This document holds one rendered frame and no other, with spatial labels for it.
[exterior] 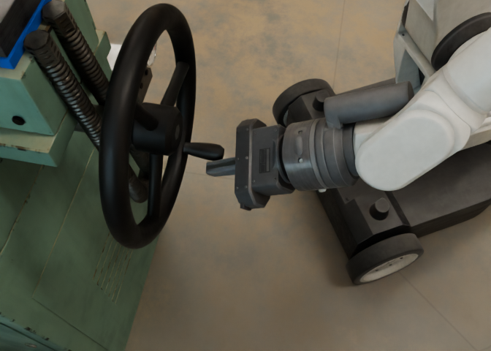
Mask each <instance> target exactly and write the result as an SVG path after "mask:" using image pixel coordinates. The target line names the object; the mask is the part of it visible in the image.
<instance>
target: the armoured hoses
mask: <svg viewBox="0 0 491 351"><path fill-rule="evenodd" d="M41 13H42V18H43V19H44V21H45V22H46V24H49V25H51V26H52V28H53V29H54V31H55V33H56V34H57V35H58V38H59V39H60V42H62V43H63V46H64V47H65V51H67V54H68V55H69V57H70V58H71V60H72V62H73V63H74V65H75V66H76V69H77V70H78V72H79V73H80V76H81V77H82V79H83V80H84V83H86V85H87V87H88V89H89V90H90V91H91V93H92V94H93V96H94V98H95V99H96V101H97V102H98V103H99V105H102V106H104V104H105V100H106V95H107V89H108V86H109V81H108V79H107V78H106V75H105V74H104V71H102V68H101V67H100V64H99V63H98V61H97V60H96V57H95V56H94V53H93V52H92V51H91V49H90V48H89V44H87V41H86V40H85V37H84V36H83V35H82V32H81V31H80V28H79V27H78V26H77V23H76V22H75V19H74V17H73V15H72V13H71V12H70V10H69V8H68V6H67V5H66V2H63V1H62V0H52V1H49V2H48V3H47V4H46V5H44V6H43V7H42V10H41ZM23 46H24V48H25V49H26V51H27V52H28V53H30V54H31V55H33V56H34V58H35V59H36V60H37V61H38V64H40V65H41V69H44V73H47V77H48V78H49V81H50V82H52V85H53V86H54V88H55V89H56V90H57V92H58V93H59V96H60V97H61V99H62V100H63V101H64V103H65V104H66V106H67V107H68V109H69V110H70V113H72V115H73V116H74V117H75V119H76V120H77V122H78V123H79V125H80V126H81V127H82V129H83V131H84V132H85V133H86V134H87V136H88V137H89V138H90V141H91V142H92V143H93V145H94V146H95V147H96V149H97V151H99V141H100V132H101V126H102V119H101V117H100V116H99V114H98V113H97V110H96V109H95V107H94V106H93V104H92V103H91V101H90V99H89V98H88V97H87V94H86V93H85V91H84V90H83V88H82V86H81V85H80V82H78V81H77V78H76V77H75V74H73V73H72V70H71V69H70V67H69V65H68V64H67V62H66V61H65V60H64V57H63V56H62V55H61V50H60V49H59V47H58V46H57V44H56V42H55V40H54V39H53V38H52V36H51V34H50V33H48V32H47V31H46V30H41V29H38V30H36V31H32V32H31V33H29V34H27V35H26V37H25V39H24V41H23ZM129 153H130V154H131V155H132V158H133V159H134V161H135V162H136V163H137V166H138V167H139V169H140V171H139V174H138V177H137V175H136V174H135V172H134V171H133V169H132V167H131V166H130V164H129V196H130V198H131V199H133V201H134V202H136V203H144V202H146V201H147V199H148V185H149V153H147V152H141V151H137V150H136V149H135V147H134V146H133V144H132V142H130V151H129Z"/></svg>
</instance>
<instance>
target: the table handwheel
mask: <svg viewBox="0 0 491 351"><path fill-rule="evenodd" d="M165 30H167V32H168V34H169V36H170V39H171V41H172V46H173V50H174V54H175V65H176V67H175V70H174V72H173V75H172V78H171V80H170V83H169V85H168V87H167V90H166V92H165V94H164V96H163V98H162V100H161V103H160V104H154V103H149V102H144V103H142V104H140V103H139V102H138V101H137V97H138V93H139V90H140V84H141V82H142V77H143V74H144V71H145V68H146V65H147V63H148V59H149V57H150V55H151V52H152V50H153V47H154V45H155V44H156V42H157V40H158V38H159V37H160V35H161V34H162V33H163V31H165ZM196 81H197V76H196V59H195V51H194V41H193V37H192V34H191V29H190V27H189V24H188V22H187V20H186V18H185V16H184V14H183V13H182V12H181V11H180V10H179V9H178V8H177V7H175V6H173V5H171V4H165V3H160V4H154V5H153V6H151V7H149V8H147V9H146V10H145V11H144V12H143V13H142V14H141V15H140V16H139V17H138V18H137V19H136V21H135V22H134V24H133V25H132V27H131V28H130V29H129V32H128V34H127V35H126V37H125V39H124V41H123V44H122V46H121V49H120V50H119V53H118V56H117V59H116V61H115V65H114V67H113V72H112V74H111V78H110V82H109V86H108V89H107V95H106V100H105V104H104V106H102V105H94V104H93V106H94V107H95V109H96V110H97V113H98V114H99V116H100V117H101V119H102V126H101V132H100V141H99V192H100V199H101V204H102V211H103V214H104V219H105V221H106V224H107V226H108V229H109V231H110V233H111V234H112V236H113V237H114V239H115V240H116V241H117V242H118V243H119V244H120V245H122V246H125V247H126V248H128V249H139V248H143V247H145V246H147V245H148V244H150V243H151V242H152V241H153V240H154V239H155V238H156V237H157V235H158V234H159V233H160V232H161V230H162V229H163V227H164V226H165V224H166V222H167V220H168V218H169V216H170V214H171V211H172V209H173V206H174V204H175V201H176V198H177V196H178V192H179V189H180V185H181V182H182V180H183V174H184V171H185V168H186V163H187V159H188V154H185V153H183V147H184V144H185V142H188V143H190V142H191V135H192V129H193V123H194V111H195V101H196ZM175 102H176V107H174V105H175ZM130 142H132V144H133V146H134V147H135V149H136V150H137V151H141V152H147V153H149V185H148V210H147V214H146V216H145V218H144V219H143V220H142V221H141V222H140V223H139V224H137V223H136V222H135V220H134V217H133V213H132V207H131V203H130V196H129V151H130ZM164 155H165V156H168V160H167V165H166V168H165V171H164V175H163V179H162V180H161V177H162V167H163V158H164Z"/></svg>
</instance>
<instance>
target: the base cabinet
mask: <svg viewBox="0 0 491 351"><path fill-rule="evenodd" d="M130 203H131V207H132V213H133V217H134V220H135V222H136V223H137V224H139V223H140V222H141V221H142V220H143V219H144V218H145V216H146V214H147V210H148V200H147V201H146V202H144V203H136V202H134V201H133V199H131V198H130ZM159 234H160V233H159ZM159 234H158V235H157V237H156V238H155V239H154V240H153V241H152V242H151V243H150V244H148V245H147V246H145V247H143V248H139V249H128V248H126V247H125V246H122V245H120V244H119V243H118V242H117V241H116V240H115V239H114V237H113V236H112V234H111V233H110V231H109V229H108V226H107V224H106V221H105V219H104V214H103V211H102V204H101V199H100V192H99V152H98V151H97V149H96V147H95V146H94V145H93V143H92V142H91V141H90V138H89V137H88V136H87V134H86V133H85V132H77V131H74V132H73V134H72V136H71V138H70V141H69V143H68V145H67V147H66V150H65V152H64V155H63V156H62V158H61V161H60V163H59V165H58V167H54V166H49V165H42V166H41V168H40V169H39V172H38V174H37V177H36V178H35V180H34V182H33V184H32V187H31V189H30V191H29V193H28V195H27V197H26V200H25V202H24V204H23V206H22V208H21V210H20V213H19V214H18V217H17V219H16V220H15V223H14V225H13V227H12V229H11V231H10V233H9V235H8V238H7V240H6V242H5V244H4V246H3V248H2V250H1V253H0V351H125V349H126V344H127V341H128V338H129V334H130V331H131V329H132V324H133V322H134V317H135V314H136V312H137V307H138V305H139V302H140V298H141V295H142V291H143V287H144V285H145V280H146V278H147V275H148V271H149V268H150V265H151V261H152V258H153V254H154V251H155V248H156V244H157V241H158V238H159Z"/></svg>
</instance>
